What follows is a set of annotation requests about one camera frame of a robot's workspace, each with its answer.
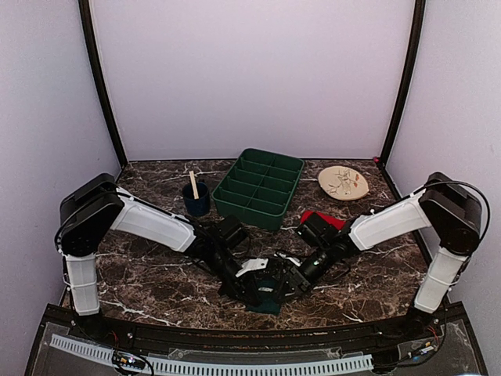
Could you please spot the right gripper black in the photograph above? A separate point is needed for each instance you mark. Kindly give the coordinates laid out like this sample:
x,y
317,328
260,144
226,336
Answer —
x,y
299,280

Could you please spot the green compartment tray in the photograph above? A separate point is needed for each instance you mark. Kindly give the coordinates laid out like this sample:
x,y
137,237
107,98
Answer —
x,y
258,188

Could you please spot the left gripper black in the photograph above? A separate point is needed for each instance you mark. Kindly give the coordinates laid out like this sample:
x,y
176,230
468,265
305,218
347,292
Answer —
x,y
246,282

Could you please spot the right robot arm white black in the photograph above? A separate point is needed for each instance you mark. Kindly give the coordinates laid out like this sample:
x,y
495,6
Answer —
x,y
457,212

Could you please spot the dark green sock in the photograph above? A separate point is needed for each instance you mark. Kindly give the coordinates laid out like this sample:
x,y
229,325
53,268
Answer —
x,y
266,301

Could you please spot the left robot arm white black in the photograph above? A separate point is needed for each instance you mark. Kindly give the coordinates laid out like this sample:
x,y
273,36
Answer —
x,y
100,206

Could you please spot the left black frame post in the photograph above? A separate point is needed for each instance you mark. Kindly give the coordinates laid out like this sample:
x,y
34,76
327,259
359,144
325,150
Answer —
x,y
99,80

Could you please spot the white slotted cable duct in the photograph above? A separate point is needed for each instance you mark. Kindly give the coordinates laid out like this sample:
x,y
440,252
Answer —
x,y
155,365

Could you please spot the wooden stick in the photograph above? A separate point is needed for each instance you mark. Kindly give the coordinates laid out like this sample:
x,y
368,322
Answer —
x,y
194,185

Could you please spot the beige decorated plate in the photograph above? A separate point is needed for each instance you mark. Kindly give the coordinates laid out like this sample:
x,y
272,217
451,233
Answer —
x,y
343,183

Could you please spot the red santa sock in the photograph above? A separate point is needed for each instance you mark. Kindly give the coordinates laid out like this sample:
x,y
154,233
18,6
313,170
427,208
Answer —
x,y
337,223

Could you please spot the right black frame post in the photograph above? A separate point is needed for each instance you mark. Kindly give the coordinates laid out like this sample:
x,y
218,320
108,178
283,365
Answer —
x,y
405,81

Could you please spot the black front rail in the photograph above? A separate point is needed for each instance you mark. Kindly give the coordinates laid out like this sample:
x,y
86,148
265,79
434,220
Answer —
x,y
133,335

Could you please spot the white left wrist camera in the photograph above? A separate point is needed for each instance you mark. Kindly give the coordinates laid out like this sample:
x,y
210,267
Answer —
x,y
252,264

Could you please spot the dark blue mug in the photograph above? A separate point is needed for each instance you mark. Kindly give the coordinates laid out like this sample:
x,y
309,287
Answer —
x,y
200,206

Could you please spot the black frame post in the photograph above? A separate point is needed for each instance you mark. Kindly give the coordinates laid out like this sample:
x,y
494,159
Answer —
x,y
405,81
99,80

